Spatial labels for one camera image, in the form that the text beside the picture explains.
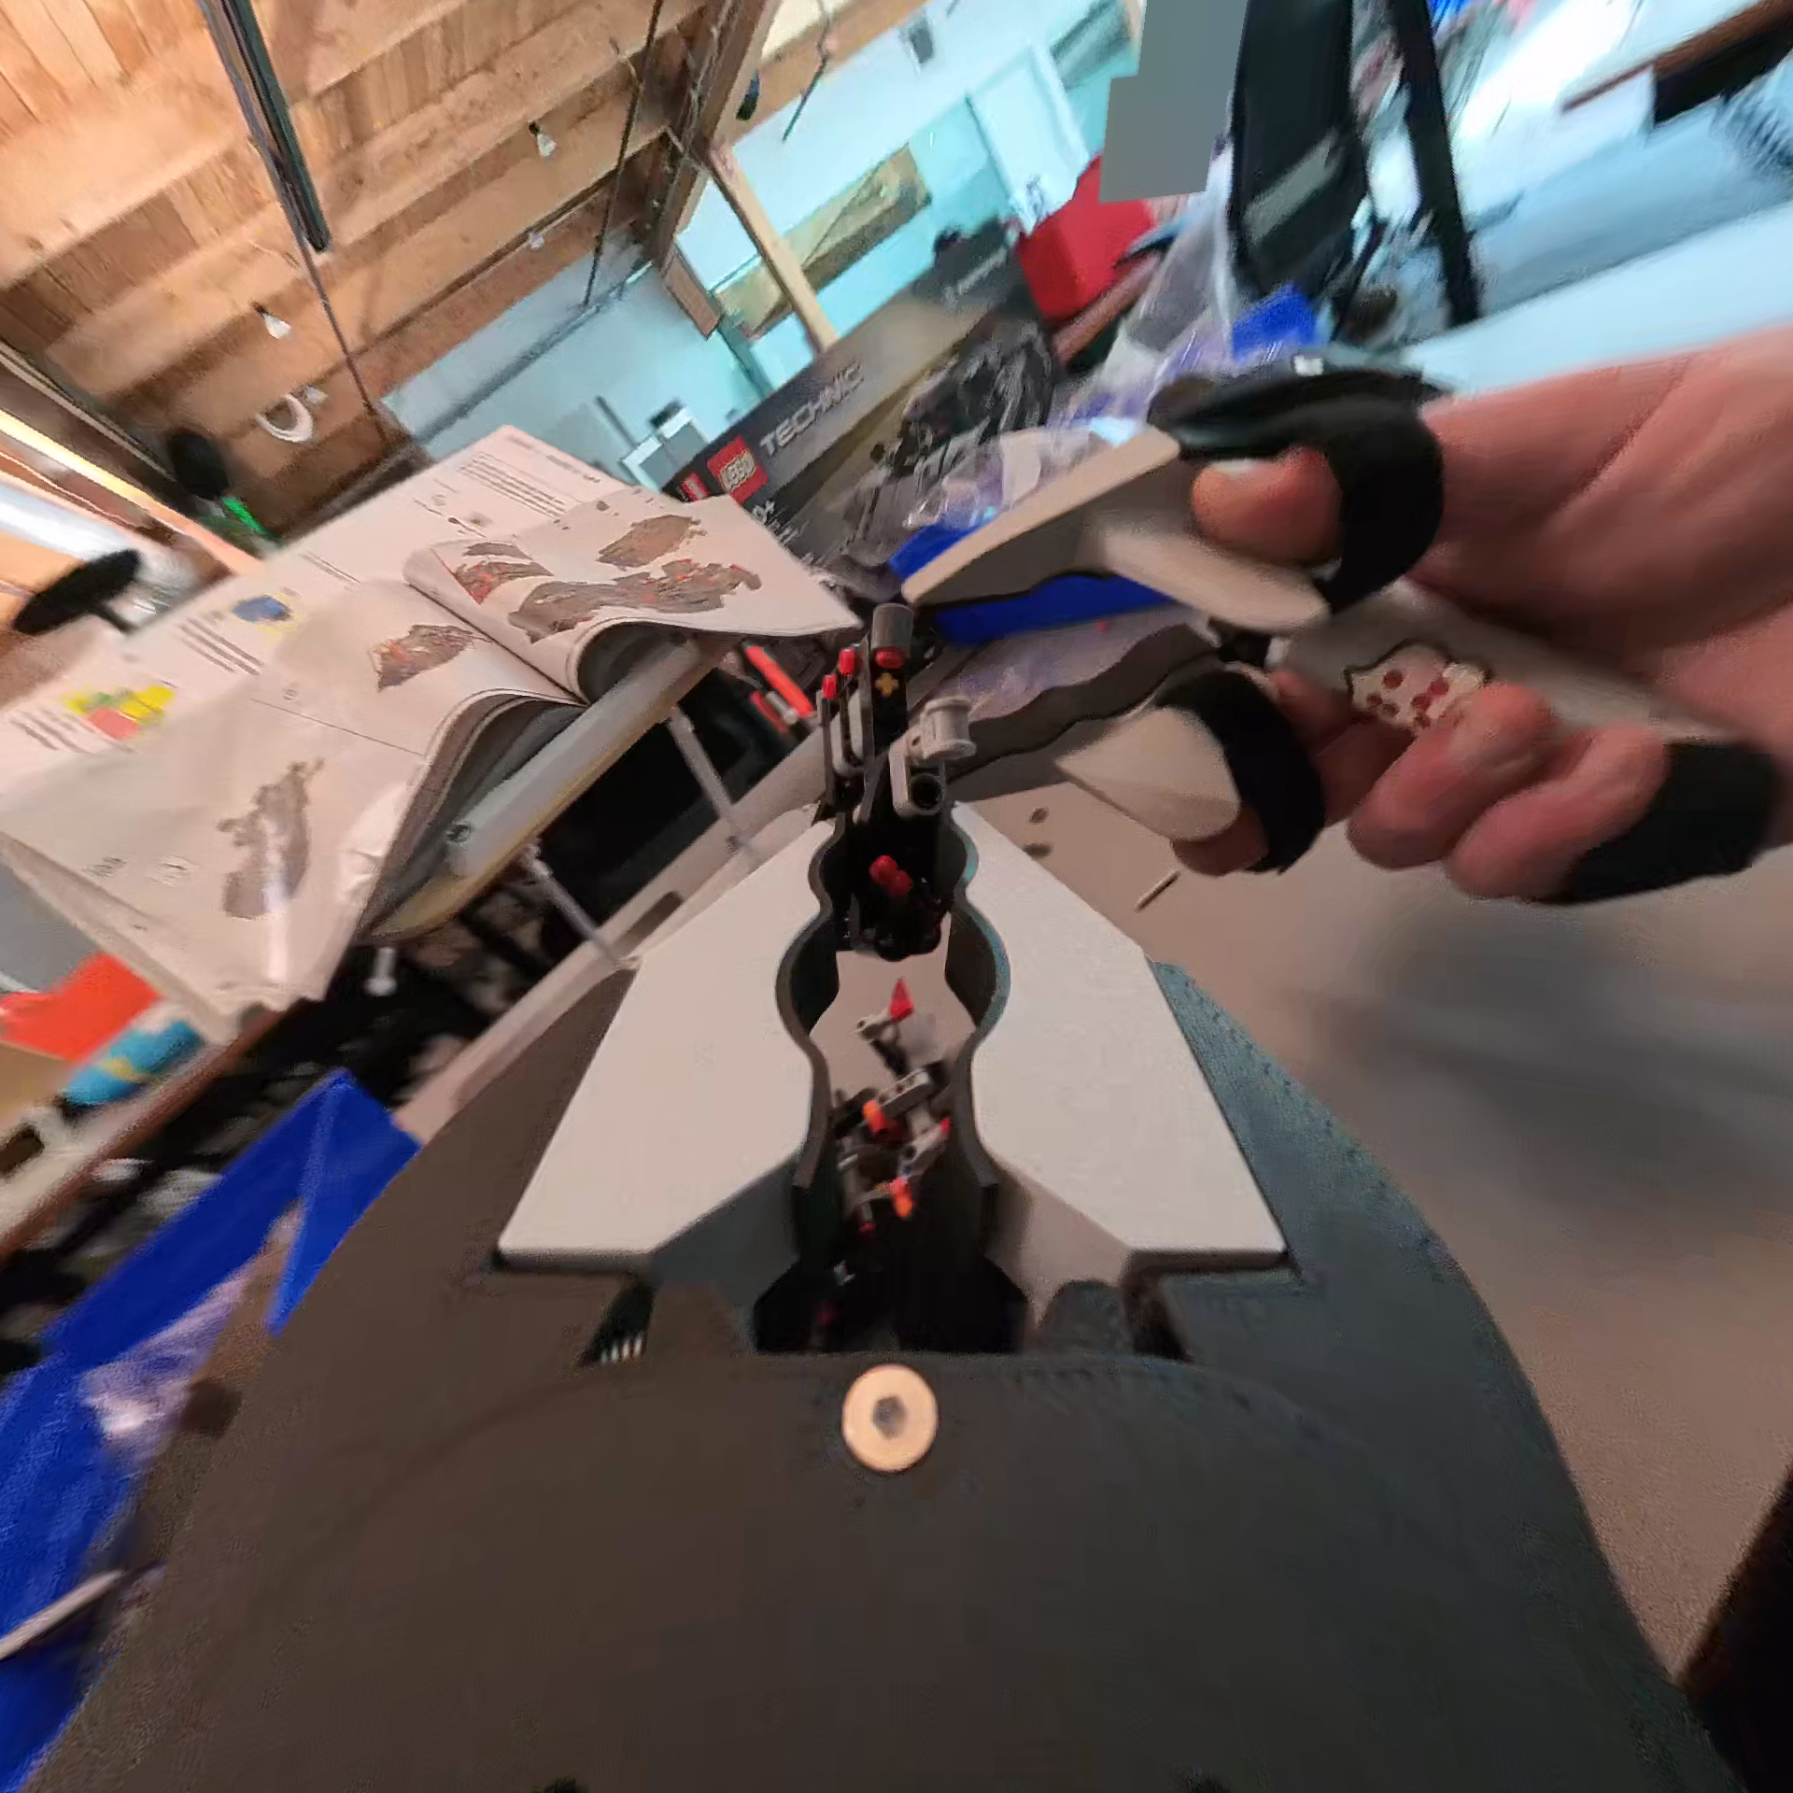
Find open lego instruction booklet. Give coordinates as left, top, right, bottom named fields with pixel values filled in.
left=0, top=477, right=863, bottom=1047

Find person's right hand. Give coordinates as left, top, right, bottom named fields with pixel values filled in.
left=1171, top=328, right=1793, bottom=905

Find black lego set box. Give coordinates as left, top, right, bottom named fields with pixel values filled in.
left=665, top=315, right=1059, bottom=562

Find white printed instruction sheet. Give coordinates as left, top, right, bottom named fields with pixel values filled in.
left=0, top=425, right=620, bottom=785

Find cyan bottle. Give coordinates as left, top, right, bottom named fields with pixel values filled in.
left=62, top=1017, right=205, bottom=1109

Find red box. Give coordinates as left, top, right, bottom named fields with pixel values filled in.
left=1016, top=161, right=1165, bottom=331

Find black lego sub-assembly red pins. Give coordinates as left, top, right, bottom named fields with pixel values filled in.
left=814, top=603, right=983, bottom=969

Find blue plastic bin with tag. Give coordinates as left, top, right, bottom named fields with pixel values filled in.
left=0, top=1071, right=424, bottom=1752

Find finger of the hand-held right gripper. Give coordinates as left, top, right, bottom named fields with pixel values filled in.
left=950, top=620, right=1224, bottom=765
left=902, top=425, right=1196, bottom=611

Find grey lego sub-assembly red parts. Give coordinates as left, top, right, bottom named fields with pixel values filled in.
left=827, top=977, right=970, bottom=1264

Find clear plastic bags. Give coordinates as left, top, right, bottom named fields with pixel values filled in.
left=841, top=405, right=1193, bottom=562

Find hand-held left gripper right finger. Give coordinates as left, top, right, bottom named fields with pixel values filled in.
left=953, top=810, right=1288, bottom=1299

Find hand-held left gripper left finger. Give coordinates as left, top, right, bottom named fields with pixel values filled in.
left=498, top=816, right=851, bottom=1291

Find white book stand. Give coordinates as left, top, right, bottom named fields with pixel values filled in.
left=371, top=631, right=785, bottom=1009

